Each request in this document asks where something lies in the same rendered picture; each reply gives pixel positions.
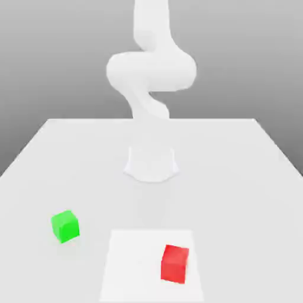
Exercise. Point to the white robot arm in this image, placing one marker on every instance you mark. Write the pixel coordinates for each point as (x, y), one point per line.
(151, 71)

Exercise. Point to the small green cube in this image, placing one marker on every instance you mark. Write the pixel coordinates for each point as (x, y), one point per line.
(65, 226)

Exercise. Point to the small red cube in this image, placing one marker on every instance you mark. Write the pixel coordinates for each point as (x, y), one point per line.
(174, 264)

